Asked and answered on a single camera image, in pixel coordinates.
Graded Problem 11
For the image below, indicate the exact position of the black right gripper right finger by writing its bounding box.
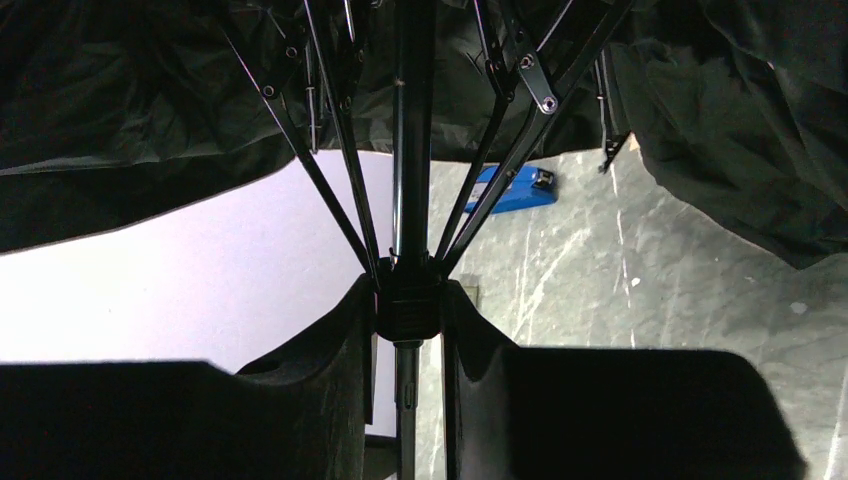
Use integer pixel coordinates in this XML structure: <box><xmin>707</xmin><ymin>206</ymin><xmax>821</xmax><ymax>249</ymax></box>
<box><xmin>440</xmin><ymin>281</ymin><xmax>807</xmax><ymax>479</ymax></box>

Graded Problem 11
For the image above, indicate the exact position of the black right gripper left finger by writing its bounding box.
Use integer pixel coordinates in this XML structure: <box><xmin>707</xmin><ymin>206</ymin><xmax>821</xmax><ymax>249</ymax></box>
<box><xmin>1</xmin><ymin>278</ymin><xmax>374</xmax><ymax>479</ymax></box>

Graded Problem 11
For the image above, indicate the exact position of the blue stapler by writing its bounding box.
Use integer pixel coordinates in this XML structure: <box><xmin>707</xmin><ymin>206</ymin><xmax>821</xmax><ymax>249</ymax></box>
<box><xmin>464</xmin><ymin>165</ymin><xmax>558</xmax><ymax>214</ymax></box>

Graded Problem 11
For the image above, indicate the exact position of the beige folding umbrella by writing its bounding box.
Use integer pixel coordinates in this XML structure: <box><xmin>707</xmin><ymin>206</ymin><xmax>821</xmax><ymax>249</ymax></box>
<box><xmin>1</xmin><ymin>1</ymin><xmax>847</xmax><ymax>479</ymax></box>

